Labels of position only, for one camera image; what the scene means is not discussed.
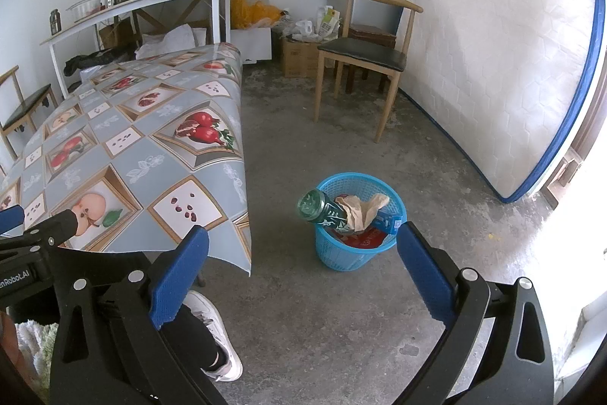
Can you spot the person's left forearm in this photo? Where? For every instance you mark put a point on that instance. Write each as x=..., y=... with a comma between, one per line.
x=7, y=348

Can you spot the brown cardboard box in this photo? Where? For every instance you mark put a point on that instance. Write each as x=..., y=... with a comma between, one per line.
x=298, y=56

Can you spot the white sneaker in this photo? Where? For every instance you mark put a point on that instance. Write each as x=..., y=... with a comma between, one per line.
x=213, y=315

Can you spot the glass bowl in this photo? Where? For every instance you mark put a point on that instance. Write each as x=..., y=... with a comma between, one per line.
x=85, y=6

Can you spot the wooden chair black seat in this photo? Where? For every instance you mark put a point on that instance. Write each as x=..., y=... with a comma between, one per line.
x=28, y=103
x=365, y=54

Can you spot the yellow plastic bag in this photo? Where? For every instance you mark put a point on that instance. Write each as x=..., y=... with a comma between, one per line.
x=256, y=13

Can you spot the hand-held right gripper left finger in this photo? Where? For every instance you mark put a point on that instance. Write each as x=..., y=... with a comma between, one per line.
x=178, y=277

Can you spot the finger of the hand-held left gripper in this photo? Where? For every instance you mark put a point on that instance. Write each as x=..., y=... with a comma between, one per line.
x=52, y=227
x=12, y=220

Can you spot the white box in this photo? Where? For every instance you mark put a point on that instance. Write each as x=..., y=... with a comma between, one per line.
x=258, y=44

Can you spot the blue toothpaste box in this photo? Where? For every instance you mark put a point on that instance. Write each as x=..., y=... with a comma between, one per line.
x=386, y=222

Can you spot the beige rag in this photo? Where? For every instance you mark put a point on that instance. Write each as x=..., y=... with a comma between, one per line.
x=355, y=213

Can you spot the red snack packet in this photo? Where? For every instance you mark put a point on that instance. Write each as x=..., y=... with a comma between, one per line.
x=367, y=239

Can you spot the dark glass jar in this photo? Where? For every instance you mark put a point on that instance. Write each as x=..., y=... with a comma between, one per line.
x=56, y=23

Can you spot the white crumpled bag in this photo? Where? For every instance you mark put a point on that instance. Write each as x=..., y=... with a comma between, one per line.
x=175, y=39

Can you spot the white fuzzy garment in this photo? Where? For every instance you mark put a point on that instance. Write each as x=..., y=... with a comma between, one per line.
x=33, y=353

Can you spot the fruit print tablecloth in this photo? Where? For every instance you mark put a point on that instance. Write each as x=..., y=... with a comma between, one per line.
x=142, y=158

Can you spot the white mattress blue edge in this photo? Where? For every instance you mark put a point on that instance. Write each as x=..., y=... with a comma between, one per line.
x=498, y=44

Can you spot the flat brown cardboard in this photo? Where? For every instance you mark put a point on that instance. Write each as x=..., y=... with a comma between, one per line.
x=116, y=34

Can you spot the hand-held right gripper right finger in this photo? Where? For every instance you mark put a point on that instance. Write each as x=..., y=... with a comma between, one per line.
x=427, y=277

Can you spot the white plastic bag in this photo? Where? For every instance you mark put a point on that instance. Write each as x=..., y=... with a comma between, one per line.
x=301, y=29

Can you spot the dark wooden box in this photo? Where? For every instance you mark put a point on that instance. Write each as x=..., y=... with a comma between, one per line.
x=374, y=36

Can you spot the black cloth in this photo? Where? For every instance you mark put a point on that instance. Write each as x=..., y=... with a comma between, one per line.
x=95, y=58

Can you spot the green plastic bottle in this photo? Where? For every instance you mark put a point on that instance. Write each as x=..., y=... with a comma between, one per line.
x=322, y=210

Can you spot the blue plastic basket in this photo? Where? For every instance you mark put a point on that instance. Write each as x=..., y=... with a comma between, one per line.
x=346, y=258

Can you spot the white carton green label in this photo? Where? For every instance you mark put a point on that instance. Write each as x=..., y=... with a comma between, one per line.
x=328, y=21

